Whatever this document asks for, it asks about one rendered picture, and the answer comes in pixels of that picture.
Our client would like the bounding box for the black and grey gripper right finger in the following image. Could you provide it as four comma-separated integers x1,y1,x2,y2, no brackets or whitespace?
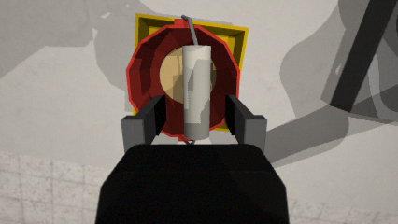
225,95,267,154

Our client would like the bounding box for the red bucket with grey handle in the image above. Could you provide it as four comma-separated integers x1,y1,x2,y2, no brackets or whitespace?
126,15,240,145

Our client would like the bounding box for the olive yellow shallow tray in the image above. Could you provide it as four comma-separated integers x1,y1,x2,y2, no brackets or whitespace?
135,13,249,132

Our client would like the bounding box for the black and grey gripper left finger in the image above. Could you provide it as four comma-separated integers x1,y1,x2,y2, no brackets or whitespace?
121,95,166,154

